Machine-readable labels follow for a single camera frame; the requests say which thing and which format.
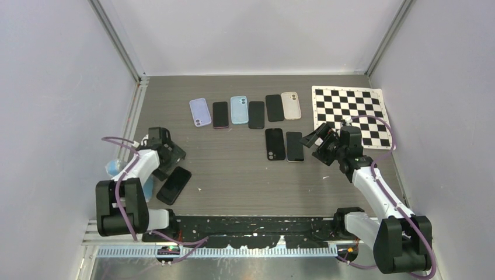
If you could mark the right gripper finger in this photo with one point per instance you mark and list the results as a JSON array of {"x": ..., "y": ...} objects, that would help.
[
  {"x": 321, "y": 133},
  {"x": 324, "y": 156}
]

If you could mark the checkerboard calibration mat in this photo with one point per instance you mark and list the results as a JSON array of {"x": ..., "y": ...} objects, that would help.
[{"x": 331, "y": 104}]

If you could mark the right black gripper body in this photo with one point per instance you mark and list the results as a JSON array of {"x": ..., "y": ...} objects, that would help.
[{"x": 333, "y": 140}]

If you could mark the black phone bare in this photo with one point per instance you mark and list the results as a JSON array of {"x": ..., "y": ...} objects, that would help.
[{"x": 174, "y": 185}]

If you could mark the black smartphone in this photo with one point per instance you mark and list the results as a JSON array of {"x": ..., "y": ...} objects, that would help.
[{"x": 274, "y": 107}]

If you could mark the black phone case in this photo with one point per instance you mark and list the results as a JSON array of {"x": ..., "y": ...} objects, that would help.
[{"x": 275, "y": 145}]

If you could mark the beige phone case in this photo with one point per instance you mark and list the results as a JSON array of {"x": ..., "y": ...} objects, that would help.
[{"x": 291, "y": 106}]

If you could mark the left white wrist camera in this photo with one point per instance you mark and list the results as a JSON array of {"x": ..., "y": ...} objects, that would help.
[{"x": 143, "y": 142}]

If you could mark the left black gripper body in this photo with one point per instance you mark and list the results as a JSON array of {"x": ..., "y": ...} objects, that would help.
[{"x": 173, "y": 156}]

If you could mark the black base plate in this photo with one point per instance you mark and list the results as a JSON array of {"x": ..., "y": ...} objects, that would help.
[{"x": 258, "y": 232}]

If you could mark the light-blue phone case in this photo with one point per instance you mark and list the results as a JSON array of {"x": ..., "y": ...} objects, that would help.
[{"x": 239, "y": 110}]

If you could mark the lilac phone case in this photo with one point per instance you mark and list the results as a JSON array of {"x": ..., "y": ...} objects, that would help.
[{"x": 200, "y": 112}]

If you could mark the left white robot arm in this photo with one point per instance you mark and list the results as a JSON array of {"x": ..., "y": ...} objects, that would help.
[{"x": 121, "y": 207}]

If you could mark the phone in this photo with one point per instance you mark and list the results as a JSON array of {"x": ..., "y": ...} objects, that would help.
[
  {"x": 220, "y": 114},
  {"x": 256, "y": 113},
  {"x": 295, "y": 150}
]

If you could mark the aluminium front rail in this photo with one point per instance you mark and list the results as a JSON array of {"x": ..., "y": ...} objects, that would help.
[{"x": 124, "y": 247}]

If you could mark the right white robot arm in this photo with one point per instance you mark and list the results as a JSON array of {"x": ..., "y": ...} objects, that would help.
[{"x": 400, "y": 240}]

